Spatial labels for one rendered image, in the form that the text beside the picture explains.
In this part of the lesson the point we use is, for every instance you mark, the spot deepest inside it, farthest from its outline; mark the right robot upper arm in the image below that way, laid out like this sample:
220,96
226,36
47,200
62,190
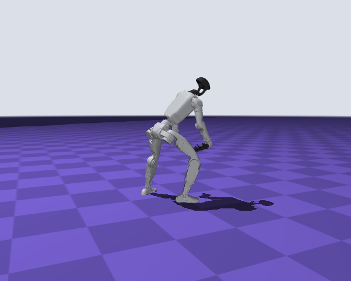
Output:
197,105

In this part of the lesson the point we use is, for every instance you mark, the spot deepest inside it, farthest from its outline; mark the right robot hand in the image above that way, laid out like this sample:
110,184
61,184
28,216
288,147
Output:
205,146

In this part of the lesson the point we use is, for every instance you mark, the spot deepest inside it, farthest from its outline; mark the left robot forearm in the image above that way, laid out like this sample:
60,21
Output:
175,127

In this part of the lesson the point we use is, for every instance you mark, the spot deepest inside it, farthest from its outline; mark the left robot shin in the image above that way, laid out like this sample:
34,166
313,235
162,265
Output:
150,172

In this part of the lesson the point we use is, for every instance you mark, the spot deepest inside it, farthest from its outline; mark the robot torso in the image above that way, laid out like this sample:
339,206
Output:
176,112

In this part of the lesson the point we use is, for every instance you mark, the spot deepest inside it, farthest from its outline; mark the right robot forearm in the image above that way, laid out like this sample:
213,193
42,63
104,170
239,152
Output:
205,135

